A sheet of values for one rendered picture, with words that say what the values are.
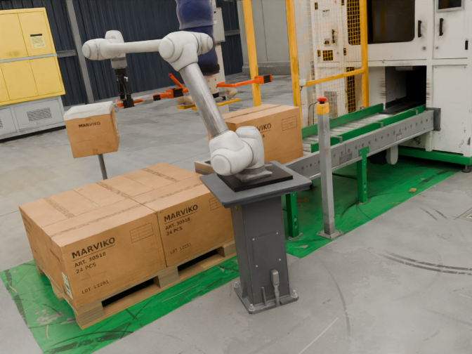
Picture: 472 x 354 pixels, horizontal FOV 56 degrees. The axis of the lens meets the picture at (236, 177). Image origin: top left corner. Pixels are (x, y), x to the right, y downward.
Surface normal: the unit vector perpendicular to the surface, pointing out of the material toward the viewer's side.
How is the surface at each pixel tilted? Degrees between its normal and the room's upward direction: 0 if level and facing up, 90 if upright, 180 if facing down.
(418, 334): 0
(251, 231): 90
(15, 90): 90
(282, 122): 90
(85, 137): 90
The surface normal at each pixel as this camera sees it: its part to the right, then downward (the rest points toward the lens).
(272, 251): 0.32, 0.26
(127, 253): 0.61, 0.18
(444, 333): -0.12, -0.94
